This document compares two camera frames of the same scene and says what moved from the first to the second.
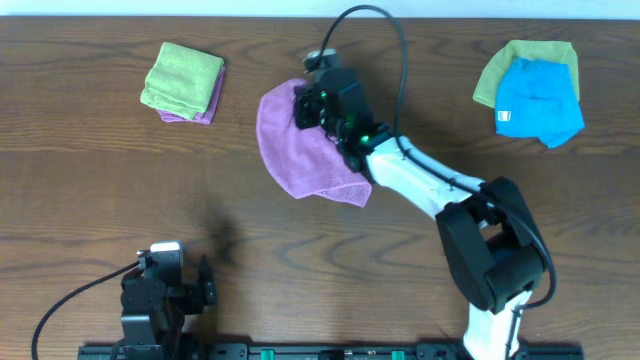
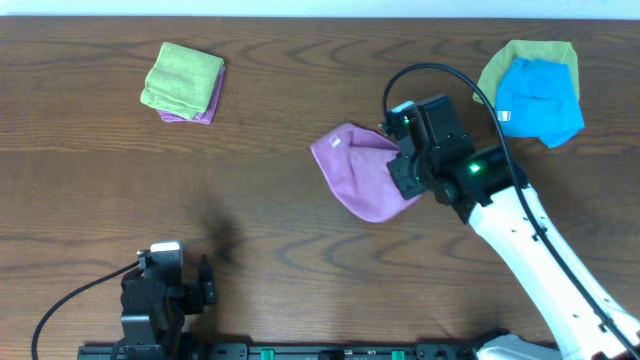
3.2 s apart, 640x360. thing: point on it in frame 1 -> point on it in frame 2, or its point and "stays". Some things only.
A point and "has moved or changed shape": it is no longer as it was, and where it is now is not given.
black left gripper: x=204 y=291 stays
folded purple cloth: x=206 y=116 stays
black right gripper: x=306 y=99 -> x=399 y=168
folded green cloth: x=182 y=80 stays
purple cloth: x=305 y=161 has moved or changed shape
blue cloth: x=538 y=98 stays
